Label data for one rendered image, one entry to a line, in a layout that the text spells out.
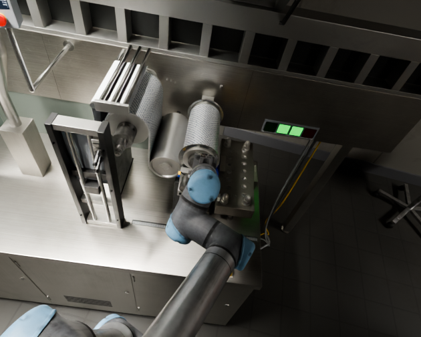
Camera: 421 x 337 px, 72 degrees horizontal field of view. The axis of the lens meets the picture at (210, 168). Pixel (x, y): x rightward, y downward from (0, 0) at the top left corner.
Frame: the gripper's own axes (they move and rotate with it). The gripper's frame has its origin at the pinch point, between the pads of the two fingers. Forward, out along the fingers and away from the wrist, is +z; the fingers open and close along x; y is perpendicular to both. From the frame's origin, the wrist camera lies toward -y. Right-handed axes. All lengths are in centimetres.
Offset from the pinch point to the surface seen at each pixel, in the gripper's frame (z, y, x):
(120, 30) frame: 12, 44, 37
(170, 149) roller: 6.6, 4.9, 12.8
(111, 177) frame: -7.3, -5.4, 28.9
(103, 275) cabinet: 16, -54, 34
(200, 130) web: 4.7, 13.5, 2.9
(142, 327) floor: 59, -112, 19
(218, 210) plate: 15.8, -18.2, -9.6
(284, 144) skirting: 187, 7, -83
